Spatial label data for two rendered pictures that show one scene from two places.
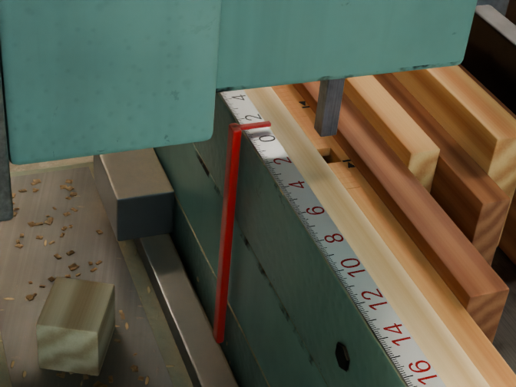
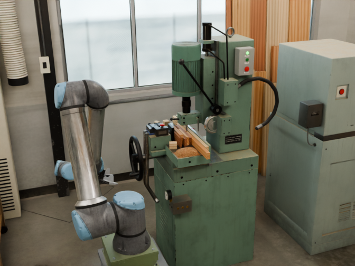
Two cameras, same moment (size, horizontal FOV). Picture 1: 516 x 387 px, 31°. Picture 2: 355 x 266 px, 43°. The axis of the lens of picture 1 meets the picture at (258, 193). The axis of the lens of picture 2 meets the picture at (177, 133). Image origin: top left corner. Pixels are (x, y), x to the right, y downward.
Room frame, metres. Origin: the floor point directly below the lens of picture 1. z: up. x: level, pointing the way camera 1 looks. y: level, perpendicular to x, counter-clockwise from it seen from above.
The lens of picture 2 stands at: (3.09, 0.13, 1.98)
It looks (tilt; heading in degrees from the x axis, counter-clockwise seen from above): 21 degrees down; 185
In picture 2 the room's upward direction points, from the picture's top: 1 degrees counter-clockwise
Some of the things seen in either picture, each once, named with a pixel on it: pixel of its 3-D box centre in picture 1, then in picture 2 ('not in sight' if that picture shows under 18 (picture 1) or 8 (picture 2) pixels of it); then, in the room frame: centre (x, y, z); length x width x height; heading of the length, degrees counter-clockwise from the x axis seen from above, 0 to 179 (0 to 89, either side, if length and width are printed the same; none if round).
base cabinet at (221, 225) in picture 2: not in sight; (203, 207); (0.36, 0.08, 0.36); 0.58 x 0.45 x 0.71; 114
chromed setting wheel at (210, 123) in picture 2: not in sight; (213, 123); (0.47, 0.14, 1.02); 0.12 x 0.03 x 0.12; 114
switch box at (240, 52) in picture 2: not in sight; (244, 60); (0.41, 0.32, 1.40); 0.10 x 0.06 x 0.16; 114
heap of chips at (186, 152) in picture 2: not in sight; (186, 150); (0.66, -0.01, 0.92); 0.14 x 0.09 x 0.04; 114
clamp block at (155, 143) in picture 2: not in sight; (157, 139); (0.48, -0.21, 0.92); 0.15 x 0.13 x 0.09; 24
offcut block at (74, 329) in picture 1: (77, 325); not in sight; (0.39, 0.10, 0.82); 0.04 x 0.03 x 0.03; 177
